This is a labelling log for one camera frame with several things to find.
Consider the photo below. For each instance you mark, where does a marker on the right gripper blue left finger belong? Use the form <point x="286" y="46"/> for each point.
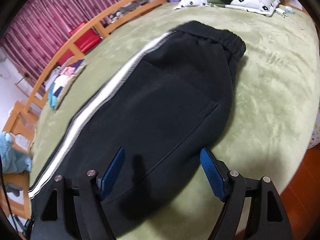
<point x="72" y="207"/>

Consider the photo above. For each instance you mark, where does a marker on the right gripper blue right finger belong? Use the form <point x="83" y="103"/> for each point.
<point x="267" y="217"/>

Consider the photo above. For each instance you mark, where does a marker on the black pants white side stripe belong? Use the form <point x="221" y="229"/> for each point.
<point x="171" y="99"/>

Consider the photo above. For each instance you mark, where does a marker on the light blue garment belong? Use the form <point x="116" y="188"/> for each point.
<point x="13" y="160"/>

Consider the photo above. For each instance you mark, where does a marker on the green fuzzy bed blanket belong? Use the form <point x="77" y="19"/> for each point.
<point x="275" y="101"/>

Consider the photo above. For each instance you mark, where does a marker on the colourful patchwork pillow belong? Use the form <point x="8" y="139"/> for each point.
<point x="60" y="81"/>

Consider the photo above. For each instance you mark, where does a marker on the red storage box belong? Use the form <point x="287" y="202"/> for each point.
<point x="85" y="43"/>

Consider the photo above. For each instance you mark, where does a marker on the pink striped curtain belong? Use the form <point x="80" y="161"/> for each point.
<point x="41" y="27"/>

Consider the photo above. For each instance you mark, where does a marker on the wooden bed frame rail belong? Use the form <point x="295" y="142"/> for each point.
<point x="21" y="120"/>

